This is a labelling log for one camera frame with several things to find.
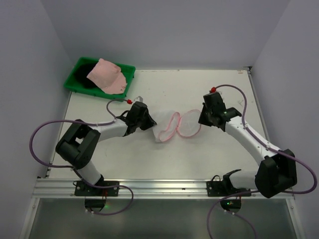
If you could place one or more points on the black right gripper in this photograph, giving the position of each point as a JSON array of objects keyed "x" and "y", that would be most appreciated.
[{"x": 206, "y": 116}]

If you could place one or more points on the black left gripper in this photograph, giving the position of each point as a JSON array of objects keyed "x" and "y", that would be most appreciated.
[{"x": 145, "y": 119}]

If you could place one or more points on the white mesh laundry bag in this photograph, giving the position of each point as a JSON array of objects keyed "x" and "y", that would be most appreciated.
[{"x": 170, "y": 122}]

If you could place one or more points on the pink cloth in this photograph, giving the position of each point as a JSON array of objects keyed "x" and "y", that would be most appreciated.
[{"x": 108, "y": 77}]

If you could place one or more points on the black bra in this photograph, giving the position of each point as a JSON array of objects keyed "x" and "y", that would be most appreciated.
[{"x": 81, "y": 76}]

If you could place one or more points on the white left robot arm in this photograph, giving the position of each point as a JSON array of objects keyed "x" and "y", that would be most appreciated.
[{"x": 78, "y": 144}]

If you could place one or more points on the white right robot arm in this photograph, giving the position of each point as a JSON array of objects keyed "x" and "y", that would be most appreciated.
[{"x": 276, "y": 171}]

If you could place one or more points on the green plastic tray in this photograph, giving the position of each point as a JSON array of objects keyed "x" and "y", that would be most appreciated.
[{"x": 72, "y": 85}]

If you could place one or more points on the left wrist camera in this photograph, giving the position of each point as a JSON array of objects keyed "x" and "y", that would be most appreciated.
[{"x": 138, "y": 99}]

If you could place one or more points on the aluminium mounting rail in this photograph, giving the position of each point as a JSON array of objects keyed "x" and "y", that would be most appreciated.
[{"x": 142, "y": 189}]

